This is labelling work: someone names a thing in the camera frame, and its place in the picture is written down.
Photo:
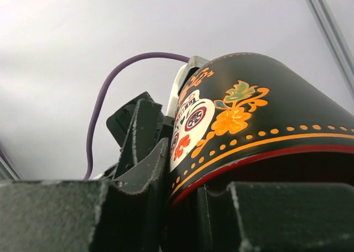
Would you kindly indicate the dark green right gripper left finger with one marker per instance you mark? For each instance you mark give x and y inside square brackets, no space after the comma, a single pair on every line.
[96,215]

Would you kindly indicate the dark green red-rimmed mug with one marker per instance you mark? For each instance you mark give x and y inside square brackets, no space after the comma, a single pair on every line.
[245,107]

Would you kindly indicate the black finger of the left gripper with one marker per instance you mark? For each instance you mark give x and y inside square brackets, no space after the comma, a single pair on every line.
[136,127]

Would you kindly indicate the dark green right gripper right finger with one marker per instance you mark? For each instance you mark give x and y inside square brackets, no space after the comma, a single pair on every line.
[276,217]

